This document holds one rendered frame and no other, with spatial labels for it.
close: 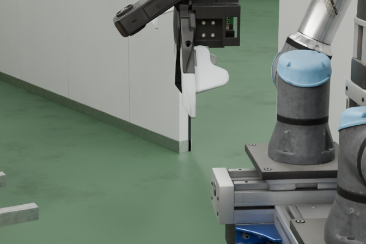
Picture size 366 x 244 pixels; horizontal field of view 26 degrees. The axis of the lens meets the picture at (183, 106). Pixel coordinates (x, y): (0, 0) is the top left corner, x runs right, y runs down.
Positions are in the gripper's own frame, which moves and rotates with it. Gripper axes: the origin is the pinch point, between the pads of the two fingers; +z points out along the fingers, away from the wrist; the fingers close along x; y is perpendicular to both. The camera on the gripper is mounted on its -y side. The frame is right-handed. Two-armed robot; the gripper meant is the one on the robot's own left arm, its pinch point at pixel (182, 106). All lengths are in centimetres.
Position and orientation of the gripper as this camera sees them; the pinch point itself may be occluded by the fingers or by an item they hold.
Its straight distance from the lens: 106.5
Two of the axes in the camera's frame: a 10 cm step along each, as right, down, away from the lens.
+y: 10.0, -0.2, 0.8
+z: 0.0, 9.7, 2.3
